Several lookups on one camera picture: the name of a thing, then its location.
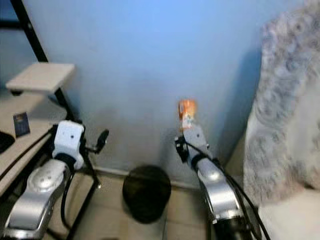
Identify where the orange snack packet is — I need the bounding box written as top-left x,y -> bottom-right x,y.
178,99 -> 197,132

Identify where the black round trash bin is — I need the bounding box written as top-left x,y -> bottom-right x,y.
122,165 -> 172,224

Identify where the white desk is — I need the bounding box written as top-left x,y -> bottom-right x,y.
0,89 -> 67,197

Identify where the dark blue card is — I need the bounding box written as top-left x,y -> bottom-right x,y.
13,112 -> 31,138

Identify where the flat black pad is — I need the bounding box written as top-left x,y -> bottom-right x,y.
0,131 -> 16,154

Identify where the small white shelf board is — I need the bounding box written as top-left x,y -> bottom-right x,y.
6,62 -> 76,95

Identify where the white grey floral quilt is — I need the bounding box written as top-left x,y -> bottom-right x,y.
244,2 -> 320,207

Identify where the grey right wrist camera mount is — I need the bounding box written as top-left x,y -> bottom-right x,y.
182,125 -> 209,159

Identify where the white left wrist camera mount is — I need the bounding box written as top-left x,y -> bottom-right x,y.
52,120 -> 85,169

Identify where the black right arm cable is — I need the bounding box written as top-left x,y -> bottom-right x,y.
184,141 -> 272,240

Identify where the black metal frame post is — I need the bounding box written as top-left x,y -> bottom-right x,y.
10,0 -> 81,124

